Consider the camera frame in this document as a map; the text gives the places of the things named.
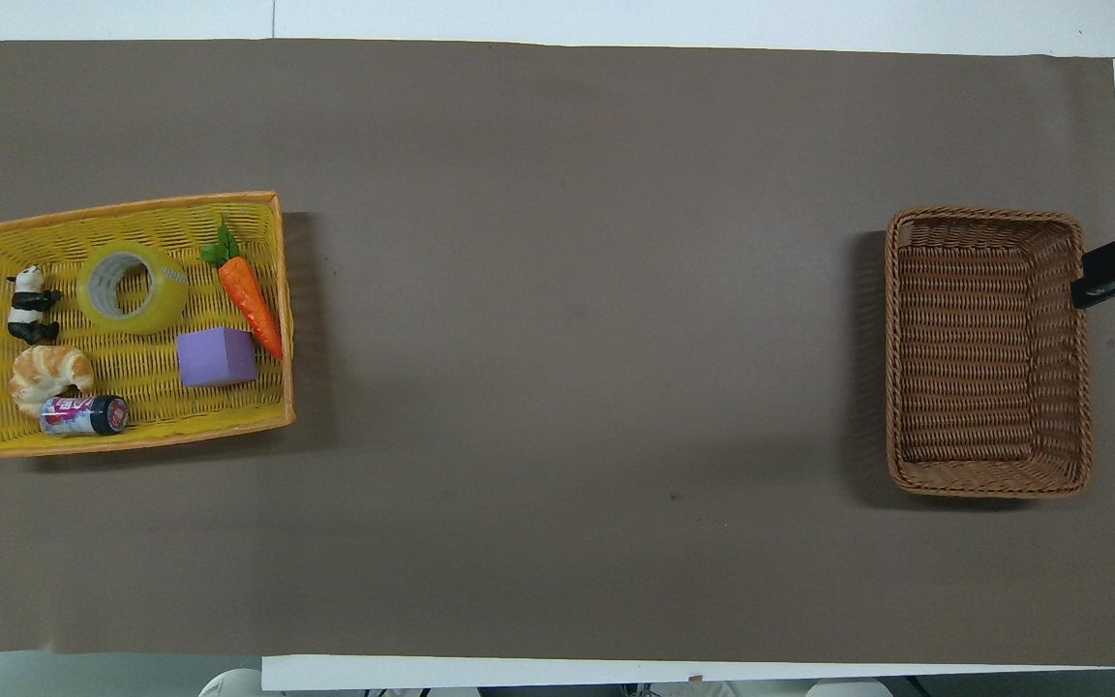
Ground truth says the purple foam cube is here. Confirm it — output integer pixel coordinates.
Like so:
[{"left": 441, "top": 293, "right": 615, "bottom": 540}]
[{"left": 176, "top": 327, "right": 258, "bottom": 389}]

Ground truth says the toy croissant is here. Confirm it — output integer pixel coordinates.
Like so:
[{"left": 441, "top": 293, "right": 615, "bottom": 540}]
[{"left": 9, "top": 345, "right": 95, "bottom": 418}]

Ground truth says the small drink can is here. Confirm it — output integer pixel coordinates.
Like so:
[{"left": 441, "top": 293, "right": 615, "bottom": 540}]
[{"left": 40, "top": 395, "right": 130, "bottom": 439}]

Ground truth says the toy panda figure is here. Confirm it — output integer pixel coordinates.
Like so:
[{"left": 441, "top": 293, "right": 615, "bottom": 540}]
[{"left": 6, "top": 265, "right": 64, "bottom": 346}]

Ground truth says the toy carrot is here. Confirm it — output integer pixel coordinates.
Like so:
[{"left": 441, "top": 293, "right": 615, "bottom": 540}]
[{"left": 199, "top": 219, "right": 285, "bottom": 362}]

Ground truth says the brown wicker basket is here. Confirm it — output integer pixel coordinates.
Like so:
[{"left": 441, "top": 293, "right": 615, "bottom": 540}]
[{"left": 885, "top": 205, "right": 1094, "bottom": 500}]

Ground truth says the yellow tape roll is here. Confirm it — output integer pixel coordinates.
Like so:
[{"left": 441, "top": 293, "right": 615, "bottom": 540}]
[{"left": 75, "top": 241, "right": 191, "bottom": 336}]

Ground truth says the yellow wicker basket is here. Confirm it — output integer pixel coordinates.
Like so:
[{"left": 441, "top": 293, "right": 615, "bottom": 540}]
[{"left": 0, "top": 191, "right": 296, "bottom": 460}]

